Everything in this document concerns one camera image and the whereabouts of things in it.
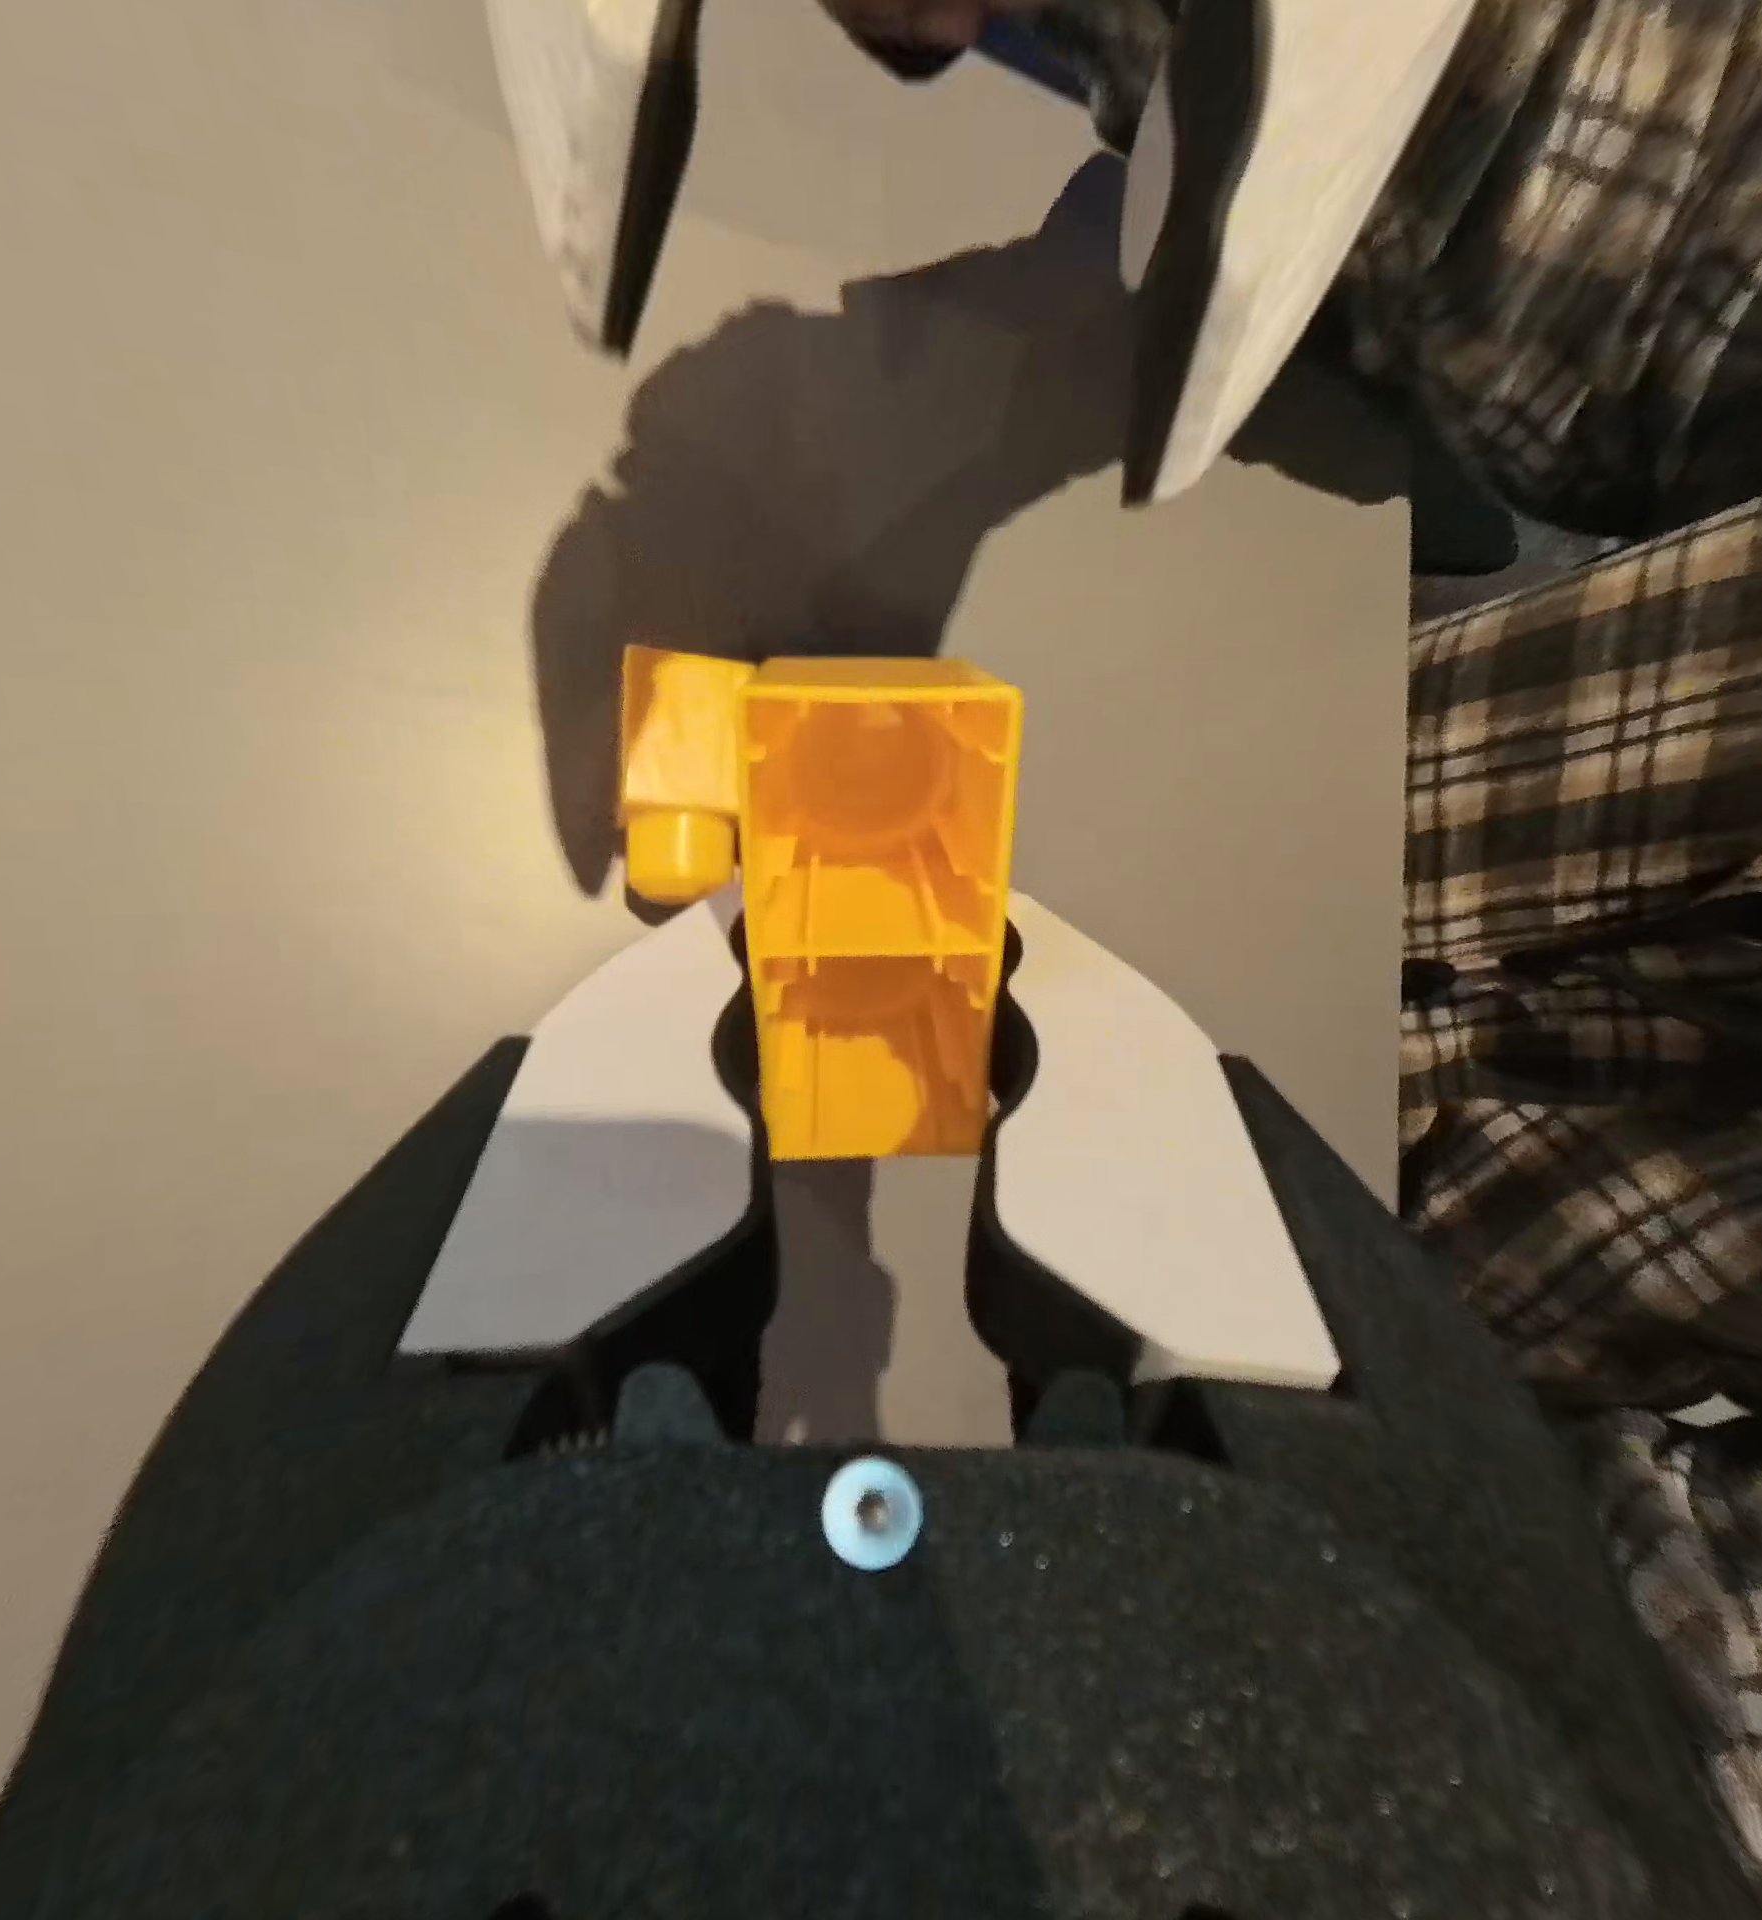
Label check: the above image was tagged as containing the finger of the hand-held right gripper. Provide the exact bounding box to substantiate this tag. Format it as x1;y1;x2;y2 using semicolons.
1119;0;1484;510
484;0;711;360

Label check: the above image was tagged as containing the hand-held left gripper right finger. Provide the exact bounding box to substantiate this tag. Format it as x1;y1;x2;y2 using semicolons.
972;892;1341;1388

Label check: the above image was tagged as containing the person's plaid shirt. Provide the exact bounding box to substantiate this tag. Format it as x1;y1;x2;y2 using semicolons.
1398;466;1762;1920

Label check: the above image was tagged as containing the person's right hand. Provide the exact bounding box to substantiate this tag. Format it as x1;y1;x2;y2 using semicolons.
826;0;990;80

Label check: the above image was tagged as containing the small yellow mega block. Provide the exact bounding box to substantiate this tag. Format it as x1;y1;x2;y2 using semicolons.
619;647;751;907

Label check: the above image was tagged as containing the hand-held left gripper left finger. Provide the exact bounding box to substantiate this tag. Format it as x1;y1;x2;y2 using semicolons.
399;900;769;1360

